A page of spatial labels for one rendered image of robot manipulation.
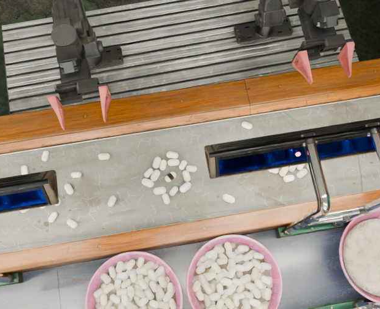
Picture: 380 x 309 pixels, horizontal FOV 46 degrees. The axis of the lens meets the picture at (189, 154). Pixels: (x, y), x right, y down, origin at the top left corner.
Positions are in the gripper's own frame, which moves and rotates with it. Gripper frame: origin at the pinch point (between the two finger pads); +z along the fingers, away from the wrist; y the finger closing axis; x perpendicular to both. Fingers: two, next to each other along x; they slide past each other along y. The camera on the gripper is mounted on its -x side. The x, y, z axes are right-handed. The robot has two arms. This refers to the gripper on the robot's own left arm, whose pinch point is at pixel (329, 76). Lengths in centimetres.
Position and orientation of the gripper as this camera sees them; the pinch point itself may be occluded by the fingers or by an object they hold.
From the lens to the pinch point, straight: 115.8
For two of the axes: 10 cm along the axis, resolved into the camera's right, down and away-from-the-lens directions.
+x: -0.1, 2.7, 9.6
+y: 9.8, -1.9, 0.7
